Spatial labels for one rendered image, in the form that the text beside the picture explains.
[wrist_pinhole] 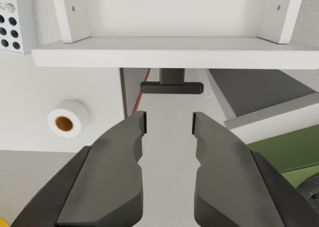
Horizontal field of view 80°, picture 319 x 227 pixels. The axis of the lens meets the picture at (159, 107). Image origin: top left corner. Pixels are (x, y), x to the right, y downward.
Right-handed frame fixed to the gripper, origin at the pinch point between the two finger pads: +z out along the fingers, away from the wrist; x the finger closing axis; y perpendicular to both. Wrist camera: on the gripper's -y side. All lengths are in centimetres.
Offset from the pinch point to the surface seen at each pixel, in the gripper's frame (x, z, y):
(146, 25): -3.2, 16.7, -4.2
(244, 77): 27, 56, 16
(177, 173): 8, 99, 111
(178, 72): 1.0, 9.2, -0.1
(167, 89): -0.2, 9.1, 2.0
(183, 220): 16, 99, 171
